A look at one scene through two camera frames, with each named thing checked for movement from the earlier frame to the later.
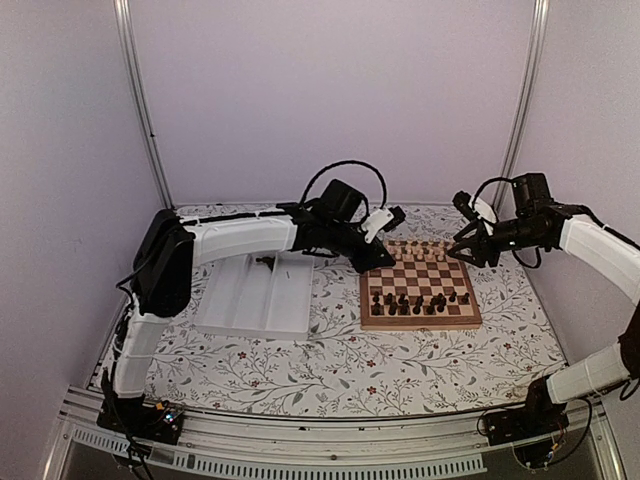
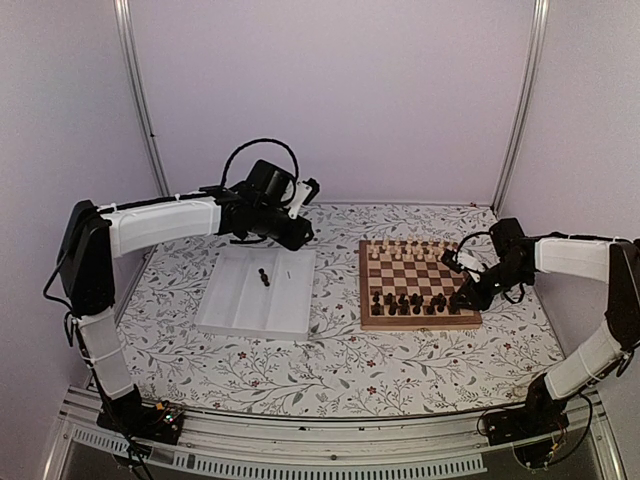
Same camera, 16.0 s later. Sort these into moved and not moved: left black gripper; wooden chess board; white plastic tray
Moved: left black gripper
Not moved: wooden chess board; white plastic tray
